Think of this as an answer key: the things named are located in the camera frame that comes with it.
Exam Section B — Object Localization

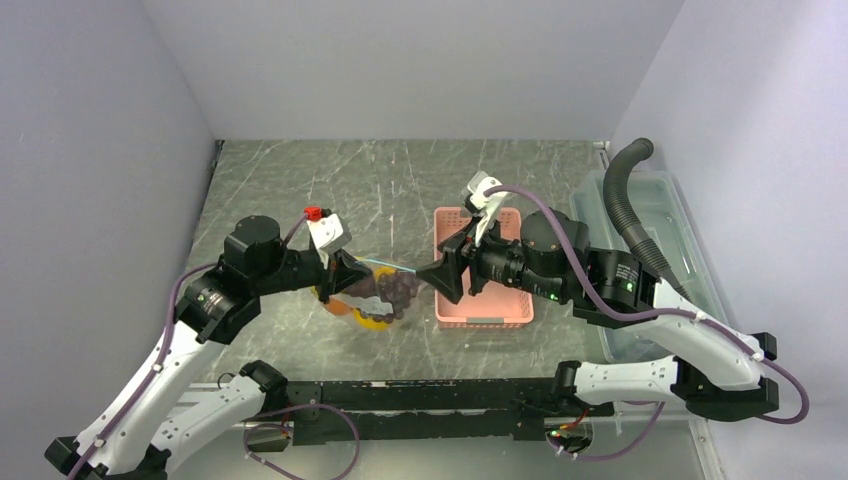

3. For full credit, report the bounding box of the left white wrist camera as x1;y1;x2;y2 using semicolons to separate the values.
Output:
303;206;352;253

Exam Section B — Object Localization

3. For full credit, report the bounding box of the grey corrugated hose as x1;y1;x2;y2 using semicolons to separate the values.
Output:
602;137;694;303

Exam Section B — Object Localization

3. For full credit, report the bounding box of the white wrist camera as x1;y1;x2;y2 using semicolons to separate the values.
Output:
303;206;352;253
466;171;509;247

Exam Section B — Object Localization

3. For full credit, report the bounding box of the clear zip bag blue zipper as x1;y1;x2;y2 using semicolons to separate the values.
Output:
322;258;422;331

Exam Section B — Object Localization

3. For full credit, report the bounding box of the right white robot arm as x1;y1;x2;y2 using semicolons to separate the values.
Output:
416;210;779;422

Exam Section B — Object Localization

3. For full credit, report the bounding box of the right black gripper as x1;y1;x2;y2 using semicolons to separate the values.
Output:
416;210;568;302

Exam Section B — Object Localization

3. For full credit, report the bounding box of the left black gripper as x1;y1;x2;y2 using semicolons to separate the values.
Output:
252;245;373;303

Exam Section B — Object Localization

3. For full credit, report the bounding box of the orange fruit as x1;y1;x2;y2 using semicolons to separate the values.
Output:
323;298;352;316

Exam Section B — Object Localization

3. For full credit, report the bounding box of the purple cable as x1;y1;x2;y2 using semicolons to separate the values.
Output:
66;213;313;480
482;184;811;425

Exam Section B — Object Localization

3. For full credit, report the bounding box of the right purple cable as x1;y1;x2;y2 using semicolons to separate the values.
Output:
482;184;811;425

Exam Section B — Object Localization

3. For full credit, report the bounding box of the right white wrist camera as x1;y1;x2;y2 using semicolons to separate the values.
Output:
466;171;509;247

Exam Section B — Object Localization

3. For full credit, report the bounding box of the pink perforated plastic basket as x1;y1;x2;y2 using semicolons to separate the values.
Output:
434;207;535;329

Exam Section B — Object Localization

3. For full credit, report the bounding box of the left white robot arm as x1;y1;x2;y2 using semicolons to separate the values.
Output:
45;207;369;479

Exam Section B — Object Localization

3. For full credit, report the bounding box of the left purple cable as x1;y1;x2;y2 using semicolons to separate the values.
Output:
66;213;313;480

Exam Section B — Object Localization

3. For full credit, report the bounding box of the clear plastic storage bin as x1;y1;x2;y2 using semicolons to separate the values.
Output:
569;171;727;363

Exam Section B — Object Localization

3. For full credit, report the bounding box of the yellow lemon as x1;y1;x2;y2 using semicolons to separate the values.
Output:
352;310;392;331

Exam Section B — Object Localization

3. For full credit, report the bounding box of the dark red grape bunch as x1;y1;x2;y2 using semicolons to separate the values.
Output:
374;271;421;324

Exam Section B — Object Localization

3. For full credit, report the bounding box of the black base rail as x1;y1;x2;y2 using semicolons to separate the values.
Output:
252;377;615;446

